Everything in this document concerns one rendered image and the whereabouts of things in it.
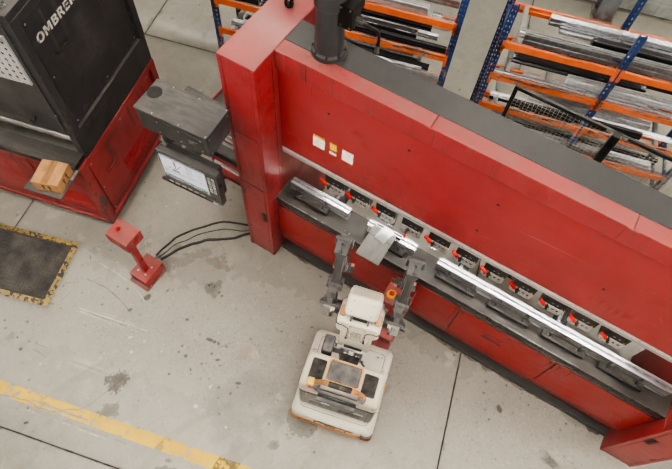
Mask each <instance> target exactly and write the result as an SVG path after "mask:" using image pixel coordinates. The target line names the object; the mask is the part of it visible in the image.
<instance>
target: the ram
mask: <svg viewBox="0 0 672 469"><path fill-rule="evenodd" d="M278 83H279V99H280V116H281V132H282V146H284V147H286V148H288V149H289V150H291V151H293V152H295V153H297V154H299V155H300V156H302V157H304V158H306V159H308V160H310V161H311V162H313V163H315V164H317V165H319V166H321V167H323V168H324V169H326V170H328V171H330V172H332V173H334V174H335V175H337V176H339V177H341V178H343V179H345V180H346V181H348V182H350V183H352V184H354V185H356V186H357V187H359V188H361V189H363V190H365V191H367V192H369V193H370V194H372V195H374V196H376V197H378V198H380V199H381V200H383V201H385V202H387V203H389V204H391V205H392V206H394V207H396V208H398V209H400V210H402V211H404V212H405V213H407V214H409V215H411V216H413V217H415V218H416V219H418V220H420V221H422V222H424V223H426V224H427V225H429V226H431V227H433V228H435V229H437V230H439V231H440V232H442V233H444V234H446V235H448V236H450V237H451V238H453V239H455V240H457V241H459V242H461V243H462V244H464V245H466V246H468V247H470V248H472V249H474V250H475V251H477V252H479V253H481V254H483V255H485V256H486V257H488V258H490V259H492V260H494V261H496V262H497V263H499V264H501V265H503V266H505V267H507V268H509V269H510V270H512V271H514V272H516V273H518V274H520V275H521V276H523V277H525V278H527V279H529V280H531V281H532V282H534V283H536V284H538V285H540V286H542V287H544V288H545V289H547V290H549V291H551V292H553V293H555V294H556V295H558V296H560V297H562V298H564V299H566V300H567V301H569V302H571V303H573V304H575V305H577V306H578V307H580V308H582V309H584V310H586V311H588V312H590V313H591V314H593V315H595V316H597V317H599V318H601V319H602V320H604V321H606V322H608V323H610V324H612V325H613V326H615V327H617V328H619V329H621V330H623V331H625V332H626V333H628V334H630V335H632V336H634V337H636V338H637V339H639V340H641V341H643V342H645V343H647V344H648V345H650V346H652V347H654V348H656V349H658V350H660V351H661V352H663V353H665V354H667V355H669V356H671V357H672V269H671V268H669V267H667V266H665V265H663V264H661V263H659V262H657V261H655V260H653V259H651V258H649V257H647V256H645V255H643V254H641V253H639V252H637V251H635V250H633V249H631V248H629V247H627V246H625V245H623V244H621V243H620V242H617V241H616V240H614V239H612V238H610V237H608V236H606V235H604V234H602V233H600V232H598V231H596V230H594V229H592V228H590V227H588V226H586V225H584V224H582V223H580V222H578V221H576V220H574V219H572V218H570V217H568V216H566V215H564V214H562V213H560V212H559V211H557V210H555V209H553V208H551V207H549V206H547V205H545V204H543V203H541V202H539V201H537V200H535V199H533V198H531V197H529V196H527V195H525V194H523V193H521V192H519V191H517V190H515V189H513V188H511V187H509V186H507V185H505V184H504V183H502V182H500V181H498V180H496V179H494V178H492V177H490V176H488V175H486V174H484V173H482V172H480V171H478V170H476V169H474V168H472V167H470V166H468V165H466V164H464V163H462V162H460V161H458V160H456V159H454V158H452V157H450V156H448V155H447V154H445V153H443V152H441V151H439V150H437V149H435V148H433V147H431V146H429V145H427V144H425V143H423V142H421V141H419V140H417V139H415V138H413V137H411V136H409V135H407V134H405V133H403V132H401V131H399V130H397V129H395V128H393V127H391V126H390V125H388V124H386V123H384V122H382V121H380V120H378V119H376V118H374V117H372V116H370V115H368V114H366V113H364V112H362V111H360V110H358V109H356V108H354V107H352V106H350V105H348V104H346V103H344V102H342V101H340V100H338V99H336V98H334V97H333V96H331V95H329V94H327V93H325V92H323V91H321V90H319V89H317V88H315V87H313V86H311V85H309V84H307V83H305V82H303V81H301V80H299V79H297V78H295V77H293V76H291V75H289V74H287V73H285V72H283V71H281V70H279V69H278ZM313 134H315V135H317V136H319V137H321V138H323V139H325V148H324V150H322V149H321V148H319V147H317V146H315V145H313ZM330 143H332V144H334V145H336V146H337V152H335V151H333V150H331V149H330ZM342 149H343V150H345V151H347V152H349V153H351V154H353V155H354V159H353V165H351V164H349V163H347V162H345V161H343V160H341V156H342ZM282 150H283V151H284V152H286V153H288V154H289V155H291V156H293V157H295V158H297V159H299V160H300V161H302V162H304V163H306V164H308V165H310V166H311V167H313V168H315V169H317V170H319V171H321V172H322V173H324V174H326V175H328V176H330V177H332V178H333V179H335V180H337V181H339V182H341V183H343V184H344V185H346V186H348V187H350V188H352V189H354V190H355V191H357V192H359V193H361V194H363V195H365V196H366V197H368V198H370V199H372V200H374V201H376V202H377V203H379V204H381V205H383V206H385V207H387V208H389V209H390V210H392V211H394V212H396V213H398V214H400V215H401V216H403V217H405V218H407V219H409V220H411V221H412V222H414V223H416V224H418V225H420V226H422V227H423V228H425V229H427V230H429V231H431V232H433V233H434V234H436V235H438V236H440V237H442V238H444V239H445V240H447V241H449V242H451V243H453V244H455V245H456V246H458V247H460V248H462V249H464V250H466V251H467V252H469V253H471V254H473V255H475V256H477V257H478V258H480V259H482V260H484V261H486V262H488V263H489V264H491V265H493V266H495V267H497V268H499V269H500V270H502V271H504V272H506V273H508V274H510V275H511V276H513V277H515V278H517V279H519V280H521V281H522V282H524V283H526V284H528V285H530V286H532V287H533V288H535V289H537V290H539V291H541V292H543V293H544V294H546V295H548V296H550V297H552V298H554V299H555V300H557V301H559V302H561V303H563V304H565V305H566V306H568V307H570V308H572V309H574V310H576V311H577V312H579V313H581V314H583V315H585V316H587V317H588V318H590V319H592V320H594V321H596V322H598V323H599V324H601V325H603V326H605V327H607V328H609V329H610V330H612V331H614V332H616V333H618V334H620V335H621V336H623V337H625V338H627V339H629V340H631V341H632V342H634V343H636V344H638V345H640V346H642V347H643V348H645V349H647V350H649V351H651V352H653V353H654V354H656V355H658V356H660V357H662V358H664V359H665V360H667V361H669V362H671V363H672V360H670V359H668V358H667V357H665V356H663V355H661V354H659V353H657V352H656V351H654V350H652V349H650V348H648V347H646V346H645V345H643V344H641V343H639V342H637V341H635V340H634V339H632V338H630V337H628V336H626V335H624V334H623V333H621V332H619V331H617V330H615V329H613V328H612V327H610V326H608V325H606V324H604V323H602V322H601V321H599V320H597V319H595V318H593V317H591V316H589V315H588V314H586V313H584V312H582V311H580V310H578V309H577V308H575V307H573V306H571V305H569V304H567V303H566V302H564V301H562V300H560V299H558V298H556V297H555V296H553V295H551V294H549V293H547V292H545V291H544V290H542V289H540V288H538V287H536V286H534V285H533V284H531V283H529V282H527V281H525V280H523V279H521V278H520V277H518V276H516V275H514V274H512V273H510V272H509V271H507V270H505V269H503V268H501V267H499V266H498V265H496V264H494V263H492V262H490V261H488V260H487V259H485V258H483V257H481V256H479V255H477V254H476V253H474V252H472V251H470V250H468V249H466V248H465V247H463V246H461V245H459V244H457V243H455V242H453V241H452V240H450V239H448V238H446V237H444V236H442V235H441V234H439V233H437V232H435V231H433V230H431V229H430V228H428V227H426V226H424V225H422V224H420V223H419V222H417V221H415V220H413V219H411V218H409V217H408V216H406V215H404V214H402V213H400V212H398V211H397V210H395V209H393V208H391V207H389V206H387V205H386V204H384V203H382V202H380V201H378V200H376V199H374V198H373V197H371V196H369V195H367V194H365V193H363V192H362V191H360V190H358V189H356V188H354V187H352V186H351V185H349V184H347V183H345V182H343V181H341V180H340V179H338V178H336V177H334V176H332V175H330V174H329V173H327V172H325V171H323V170H321V169H319V168H318V167H316V166H314V165H312V164H310V163H308V162H306V161H305V160H303V159H301V158H299V157H297V156H295V155H294V154H292V153H290V152H288V151H286V150H284V149H283V148H282ZM329 151H332V152H334V153H336V156H334V155H332V154H330V153H329Z"/></svg>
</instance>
